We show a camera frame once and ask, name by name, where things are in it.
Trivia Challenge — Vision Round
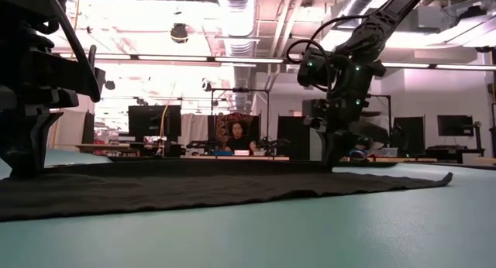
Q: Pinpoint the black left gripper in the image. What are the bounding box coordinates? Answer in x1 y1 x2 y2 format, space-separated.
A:
0 46 98 180

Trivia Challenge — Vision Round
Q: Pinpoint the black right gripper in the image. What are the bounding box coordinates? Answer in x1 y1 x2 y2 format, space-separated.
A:
302 53 388 172

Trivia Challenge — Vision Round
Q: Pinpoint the black towel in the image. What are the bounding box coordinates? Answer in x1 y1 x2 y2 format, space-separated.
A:
0 159 453 222

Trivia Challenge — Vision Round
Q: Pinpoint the black partition panel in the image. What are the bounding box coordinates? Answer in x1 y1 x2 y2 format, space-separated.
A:
277 115 311 160

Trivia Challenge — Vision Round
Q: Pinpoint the clear plastic bin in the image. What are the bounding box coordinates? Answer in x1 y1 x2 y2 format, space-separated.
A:
370 146 399 157

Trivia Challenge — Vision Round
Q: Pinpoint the long wooden table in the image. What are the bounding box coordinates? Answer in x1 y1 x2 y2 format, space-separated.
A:
185 155 291 162

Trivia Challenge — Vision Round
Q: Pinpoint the person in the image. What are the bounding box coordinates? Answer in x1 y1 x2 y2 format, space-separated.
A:
223 119 260 153

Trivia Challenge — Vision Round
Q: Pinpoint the green table mat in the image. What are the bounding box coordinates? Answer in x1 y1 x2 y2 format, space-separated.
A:
0 148 496 268

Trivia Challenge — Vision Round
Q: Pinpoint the ceiling light strip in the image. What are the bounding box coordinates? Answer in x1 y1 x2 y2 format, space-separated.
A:
137 55 209 62
214 57 285 64

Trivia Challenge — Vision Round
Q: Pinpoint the small black monitor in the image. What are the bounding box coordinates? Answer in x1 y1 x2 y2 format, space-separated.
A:
437 115 474 137

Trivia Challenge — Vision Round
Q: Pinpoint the black desk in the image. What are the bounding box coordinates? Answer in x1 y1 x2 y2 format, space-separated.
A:
425 145 486 164

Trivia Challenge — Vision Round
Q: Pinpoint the large black monitor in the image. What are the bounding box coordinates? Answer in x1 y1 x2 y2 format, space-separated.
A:
127 105 182 144

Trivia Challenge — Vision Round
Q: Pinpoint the white curtain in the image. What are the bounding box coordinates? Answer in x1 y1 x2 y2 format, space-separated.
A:
181 112 210 145

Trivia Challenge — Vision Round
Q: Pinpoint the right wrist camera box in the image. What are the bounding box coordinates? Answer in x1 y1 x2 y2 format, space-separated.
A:
297 49 332 89

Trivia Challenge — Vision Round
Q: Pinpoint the black camera gantry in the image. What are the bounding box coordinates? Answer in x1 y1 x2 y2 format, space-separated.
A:
211 87 271 153

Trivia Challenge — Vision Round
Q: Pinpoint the red patterned wall hanging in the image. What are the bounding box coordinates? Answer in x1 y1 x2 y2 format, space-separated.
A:
215 112 257 149

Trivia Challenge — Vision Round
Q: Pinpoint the black metal table frame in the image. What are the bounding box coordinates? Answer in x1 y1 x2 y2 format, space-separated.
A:
106 154 496 171

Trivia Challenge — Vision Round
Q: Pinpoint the silver ventilation duct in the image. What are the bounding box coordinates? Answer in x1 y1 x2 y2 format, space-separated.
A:
215 0 257 112

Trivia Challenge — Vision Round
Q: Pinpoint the black hanging dome camera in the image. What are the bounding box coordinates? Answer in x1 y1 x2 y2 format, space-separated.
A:
170 22 190 44

